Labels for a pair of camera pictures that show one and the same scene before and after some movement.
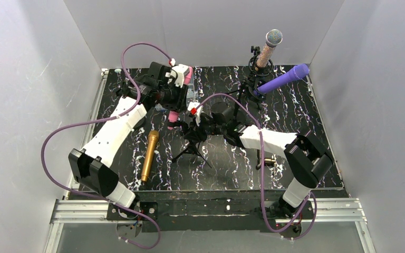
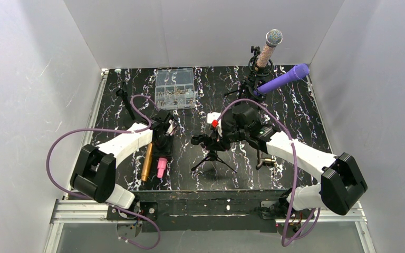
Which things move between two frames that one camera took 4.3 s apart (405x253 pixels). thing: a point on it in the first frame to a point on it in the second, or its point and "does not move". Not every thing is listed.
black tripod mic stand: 193,148 to 212,156
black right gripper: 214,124 to 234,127
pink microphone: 173,116 to 161,165
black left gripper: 174,103 to 164,151
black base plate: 206,211 does not move
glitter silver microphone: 273,37 does not move
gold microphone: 152,142 does not move
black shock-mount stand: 261,71 does not move
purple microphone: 300,71 does not move
